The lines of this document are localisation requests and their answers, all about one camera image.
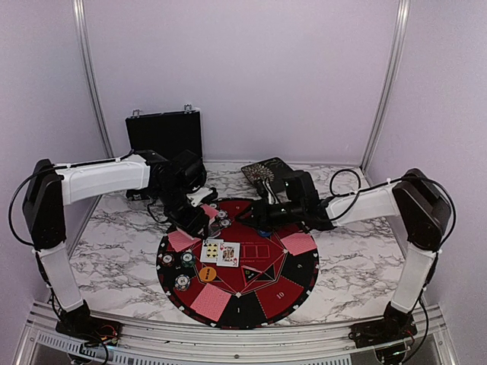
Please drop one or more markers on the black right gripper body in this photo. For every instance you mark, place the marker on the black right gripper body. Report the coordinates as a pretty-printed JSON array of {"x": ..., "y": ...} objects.
[{"x": 272, "y": 220}]

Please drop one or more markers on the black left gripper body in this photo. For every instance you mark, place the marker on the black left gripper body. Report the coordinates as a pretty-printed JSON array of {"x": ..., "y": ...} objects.
[{"x": 181, "y": 218}]

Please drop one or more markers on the red cards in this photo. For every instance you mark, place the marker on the red cards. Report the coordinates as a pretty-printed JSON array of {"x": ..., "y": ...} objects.
[
  {"x": 299, "y": 243},
  {"x": 180, "y": 241},
  {"x": 211, "y": 302}
]

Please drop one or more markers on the red playing card deck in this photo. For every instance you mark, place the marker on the red playing card deck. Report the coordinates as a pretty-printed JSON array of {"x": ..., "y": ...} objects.
[{"x": 211, "y": 212}]

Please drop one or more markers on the clear round dealer button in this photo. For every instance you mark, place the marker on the clear round dealer button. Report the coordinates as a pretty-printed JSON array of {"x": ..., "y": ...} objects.
[{"x": 214, "y": 231}]

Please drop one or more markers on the grey 10 chip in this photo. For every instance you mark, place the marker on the grey 10 chip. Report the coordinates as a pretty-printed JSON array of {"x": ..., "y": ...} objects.
[
  {"x": 221, "y": 214},
  {"x": 224, "y": 223}
]

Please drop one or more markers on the green 50 chips seat three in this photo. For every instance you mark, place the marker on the green 50 chips seat three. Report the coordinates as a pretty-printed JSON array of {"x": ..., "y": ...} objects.
[{"x": 187, "y": 260}]

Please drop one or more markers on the king face card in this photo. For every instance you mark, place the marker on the king face card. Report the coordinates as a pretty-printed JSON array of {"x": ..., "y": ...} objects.
[{"x": 228, "y": 255}]

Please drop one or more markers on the orange big blind button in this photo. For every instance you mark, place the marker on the orange big blind button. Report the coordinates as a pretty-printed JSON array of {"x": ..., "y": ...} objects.
[{"x": 207, "y": 274}]

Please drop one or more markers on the grey 10 chips seat two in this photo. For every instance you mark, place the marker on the grey 10 chips seat two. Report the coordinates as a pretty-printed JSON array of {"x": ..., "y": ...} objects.
[{"x": 182, "y": 282}]

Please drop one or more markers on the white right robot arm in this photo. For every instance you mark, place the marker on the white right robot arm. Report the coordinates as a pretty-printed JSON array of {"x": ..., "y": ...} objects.
[{"x": 423, "y": 205}]

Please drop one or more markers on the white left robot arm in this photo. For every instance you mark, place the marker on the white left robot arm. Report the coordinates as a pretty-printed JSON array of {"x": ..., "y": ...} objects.
[{"x": 51, "y": 187}]

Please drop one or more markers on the black floral square plate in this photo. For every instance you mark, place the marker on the black floral square plate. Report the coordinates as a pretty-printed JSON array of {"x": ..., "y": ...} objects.
[{"x": 273, "y": 169}]

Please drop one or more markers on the round red black poker mat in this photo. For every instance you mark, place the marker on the round red black poker mat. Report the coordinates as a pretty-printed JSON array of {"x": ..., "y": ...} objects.
[{"x": 269, "y": 284}]

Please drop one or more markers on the black poker chip case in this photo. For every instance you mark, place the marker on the black poker chip case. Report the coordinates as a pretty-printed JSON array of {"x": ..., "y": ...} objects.
[{"x": 159, "y": 138}]

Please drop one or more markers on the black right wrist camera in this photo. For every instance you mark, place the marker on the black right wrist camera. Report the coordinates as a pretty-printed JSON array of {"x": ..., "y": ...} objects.
[{"x": 301, "y": 192}]

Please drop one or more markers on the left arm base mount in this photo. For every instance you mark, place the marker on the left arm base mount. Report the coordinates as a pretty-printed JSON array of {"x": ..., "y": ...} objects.
[{"x": 94, "y": 332}]

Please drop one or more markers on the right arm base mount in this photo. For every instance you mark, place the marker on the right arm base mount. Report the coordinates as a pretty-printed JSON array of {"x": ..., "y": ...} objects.
[{"x": 381, "y": 331}]

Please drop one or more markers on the aluminium front rail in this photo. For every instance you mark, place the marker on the aluminium front rail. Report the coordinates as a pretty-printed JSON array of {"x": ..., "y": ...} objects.
[{"x": 143, "y": 341}]

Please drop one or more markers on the left aluminium corner post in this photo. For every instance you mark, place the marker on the left aluminium corner post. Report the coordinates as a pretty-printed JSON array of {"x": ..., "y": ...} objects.
[{"x": 89, "y": 75}]

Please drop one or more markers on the aluminium corner post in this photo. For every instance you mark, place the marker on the aluminium corner post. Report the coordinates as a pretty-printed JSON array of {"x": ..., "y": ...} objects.
[
  {"x": 89, "y": 75},
  {"x": 396, "y": 51}
]

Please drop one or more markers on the right aluminium corner post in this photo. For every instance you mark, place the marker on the right aluminium corner post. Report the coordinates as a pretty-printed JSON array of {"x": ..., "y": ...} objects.
[{"x": 396, "y": 51}]

